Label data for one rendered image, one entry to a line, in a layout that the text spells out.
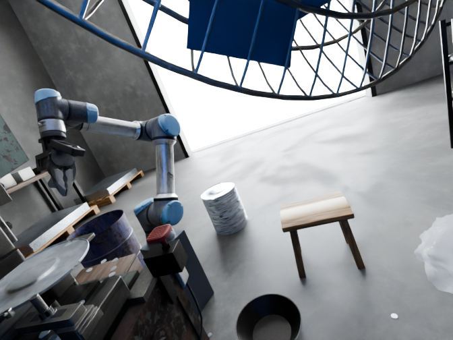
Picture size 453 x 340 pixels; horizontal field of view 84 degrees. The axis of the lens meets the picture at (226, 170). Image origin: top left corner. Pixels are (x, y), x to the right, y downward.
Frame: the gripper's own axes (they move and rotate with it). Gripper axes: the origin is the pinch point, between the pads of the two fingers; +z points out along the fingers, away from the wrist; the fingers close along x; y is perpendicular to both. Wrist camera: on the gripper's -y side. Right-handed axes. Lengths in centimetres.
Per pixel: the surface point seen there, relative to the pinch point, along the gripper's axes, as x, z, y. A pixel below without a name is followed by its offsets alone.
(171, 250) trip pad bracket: -1.9, 23.7, -35.1
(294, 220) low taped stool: -75, 31, -58
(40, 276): 14.9, 22.2, -6.7
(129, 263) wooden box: -56, 38, 35
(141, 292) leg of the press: 2.4, 32.6, -26.3
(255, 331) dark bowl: -57, 76, -32
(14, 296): 19.8, 25.0, -4.7
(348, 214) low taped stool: -73, 32, -83
